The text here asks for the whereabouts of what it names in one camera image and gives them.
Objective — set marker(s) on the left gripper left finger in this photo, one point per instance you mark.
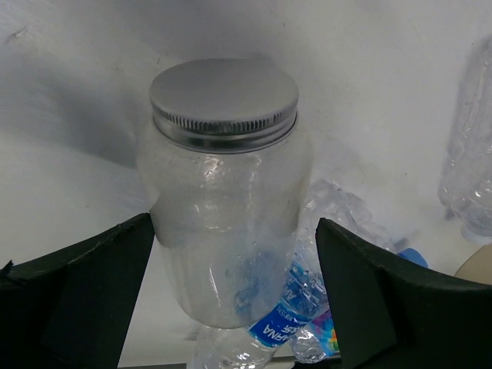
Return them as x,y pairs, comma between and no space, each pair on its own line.
72,308

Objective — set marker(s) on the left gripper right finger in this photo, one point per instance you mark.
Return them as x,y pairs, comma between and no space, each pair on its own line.
389,312

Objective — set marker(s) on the clear jar silver lid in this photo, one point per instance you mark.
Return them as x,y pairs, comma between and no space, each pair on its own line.
226,162

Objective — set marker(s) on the beige cat bin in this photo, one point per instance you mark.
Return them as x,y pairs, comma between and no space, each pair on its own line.
478,267

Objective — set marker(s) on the small bottle blue cap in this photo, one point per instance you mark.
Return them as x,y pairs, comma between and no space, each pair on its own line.
317,340

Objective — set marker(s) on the clear bottle white cap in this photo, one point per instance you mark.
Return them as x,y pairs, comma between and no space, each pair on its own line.
465,183

